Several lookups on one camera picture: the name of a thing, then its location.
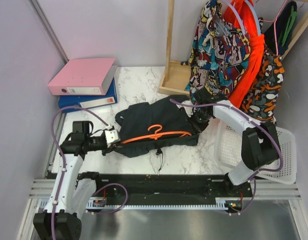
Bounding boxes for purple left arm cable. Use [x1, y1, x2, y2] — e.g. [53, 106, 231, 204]
[50, 106, 113, 240]

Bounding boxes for camouflage print shorts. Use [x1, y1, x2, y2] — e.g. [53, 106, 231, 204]
[240, 45, 285, 124]

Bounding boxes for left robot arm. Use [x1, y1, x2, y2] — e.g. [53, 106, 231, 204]
[33, 121, 120, 240]

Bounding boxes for white plastic basket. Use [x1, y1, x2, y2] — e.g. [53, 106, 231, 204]
[214, 121, 297, 185]

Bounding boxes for green hanger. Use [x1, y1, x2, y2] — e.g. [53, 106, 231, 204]
[279, 6, 297, 47]

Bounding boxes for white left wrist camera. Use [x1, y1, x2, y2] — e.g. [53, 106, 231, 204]
[104, 126, 121, 147]

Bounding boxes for orange hanger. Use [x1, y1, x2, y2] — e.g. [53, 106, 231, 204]
[122, 124, 192, 144]

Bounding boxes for dark navy shorts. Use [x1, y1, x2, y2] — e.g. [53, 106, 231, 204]
[115, 94, 199, 158]

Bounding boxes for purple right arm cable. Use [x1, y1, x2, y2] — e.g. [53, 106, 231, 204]
[170, 98, 284, 176]

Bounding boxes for light blue hanger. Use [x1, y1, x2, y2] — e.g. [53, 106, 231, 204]
[244, 0, 262, 36]

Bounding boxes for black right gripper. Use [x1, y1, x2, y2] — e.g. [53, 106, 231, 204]
[186, 109, 212, 135]

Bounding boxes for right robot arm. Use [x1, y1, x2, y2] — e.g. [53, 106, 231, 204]
[190, 89, 283, 197]

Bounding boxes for wooden clothes rack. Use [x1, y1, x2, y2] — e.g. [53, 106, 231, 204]
[158, 0, 308, 95]

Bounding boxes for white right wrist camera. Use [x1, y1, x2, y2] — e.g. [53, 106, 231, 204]
[176, 100, 193, 118]

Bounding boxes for blue binder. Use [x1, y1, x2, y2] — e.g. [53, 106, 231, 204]
[58, 78, 118, 109]

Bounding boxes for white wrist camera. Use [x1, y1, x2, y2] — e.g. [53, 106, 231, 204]
[104, 126, 121, 147]
[176, 100, 193, 118]

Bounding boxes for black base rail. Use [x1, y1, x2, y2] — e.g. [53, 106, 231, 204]
[78, 172, 252, 205]

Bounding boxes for lilac hanger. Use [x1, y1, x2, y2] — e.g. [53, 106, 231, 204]
[220, 0, 247, 36]

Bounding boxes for navy ribbed shorts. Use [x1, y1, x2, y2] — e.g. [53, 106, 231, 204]
[264, 0, 297, 56]

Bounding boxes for pink binder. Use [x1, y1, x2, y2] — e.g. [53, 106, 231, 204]
[48, 57, 117, 96]

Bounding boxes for pink hanger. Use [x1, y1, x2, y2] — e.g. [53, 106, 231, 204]
[258, 0, 288, 56]

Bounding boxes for white cable duct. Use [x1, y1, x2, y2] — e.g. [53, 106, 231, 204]
[86, 198, 242, 211]

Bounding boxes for orange shorts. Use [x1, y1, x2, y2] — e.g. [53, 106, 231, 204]
[229, 0, 264, 108]

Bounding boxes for comic print shorts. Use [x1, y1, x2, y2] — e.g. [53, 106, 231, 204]
[185, 0, 251, 103]

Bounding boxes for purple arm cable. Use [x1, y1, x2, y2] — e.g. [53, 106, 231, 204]
[170, 98, 284, 176]
[50, 106, 113, 240]

